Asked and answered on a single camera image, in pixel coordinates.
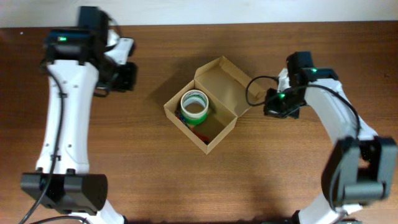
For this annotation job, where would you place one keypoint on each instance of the orange utility knife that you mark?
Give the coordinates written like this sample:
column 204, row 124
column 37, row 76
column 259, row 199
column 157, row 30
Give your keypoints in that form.
column 203, row 138

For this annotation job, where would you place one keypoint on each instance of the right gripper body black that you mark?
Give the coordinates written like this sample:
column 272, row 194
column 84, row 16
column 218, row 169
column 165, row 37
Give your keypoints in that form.
column 283, row 103

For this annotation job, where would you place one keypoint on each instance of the blue pen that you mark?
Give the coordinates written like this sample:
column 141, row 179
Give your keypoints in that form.
column 182, row 118

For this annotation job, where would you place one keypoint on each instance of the green tape roll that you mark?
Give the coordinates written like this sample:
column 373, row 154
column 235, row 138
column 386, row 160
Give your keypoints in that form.
column 198, row 119

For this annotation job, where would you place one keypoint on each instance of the beige masking tape roll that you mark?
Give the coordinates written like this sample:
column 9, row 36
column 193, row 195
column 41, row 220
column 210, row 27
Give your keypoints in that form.
column 194, row 104

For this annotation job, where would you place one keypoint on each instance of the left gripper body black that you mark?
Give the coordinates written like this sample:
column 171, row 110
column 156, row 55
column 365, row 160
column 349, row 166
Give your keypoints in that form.
column 123, row 76

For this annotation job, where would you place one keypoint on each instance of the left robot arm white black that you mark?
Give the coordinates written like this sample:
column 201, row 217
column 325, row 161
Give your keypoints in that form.
column 86, row 61

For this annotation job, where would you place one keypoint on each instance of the brown cardboard box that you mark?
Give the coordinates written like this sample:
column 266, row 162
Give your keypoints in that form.
column 228, row 89

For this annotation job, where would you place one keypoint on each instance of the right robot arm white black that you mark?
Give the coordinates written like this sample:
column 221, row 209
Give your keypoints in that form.
column 361, row 166

